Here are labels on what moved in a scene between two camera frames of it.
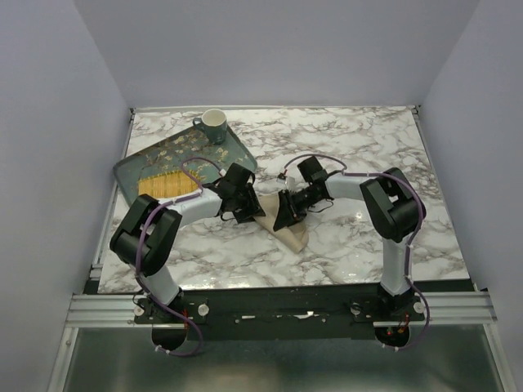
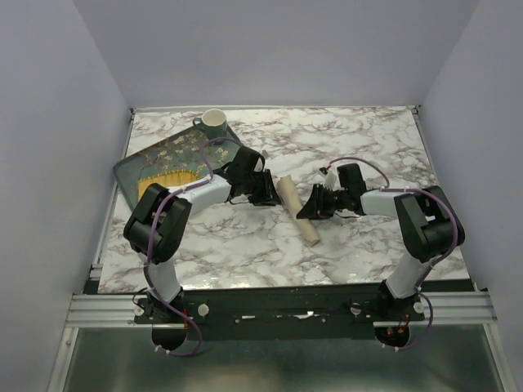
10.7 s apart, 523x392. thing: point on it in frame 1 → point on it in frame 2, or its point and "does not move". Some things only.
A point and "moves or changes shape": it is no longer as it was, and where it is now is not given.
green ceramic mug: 213,122 does not move
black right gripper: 288,211 → 315,207
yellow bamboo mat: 168,184 does not move
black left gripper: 253,206 → 268,196
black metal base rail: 277,315 does not move
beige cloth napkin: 295,234 moves or changes shape
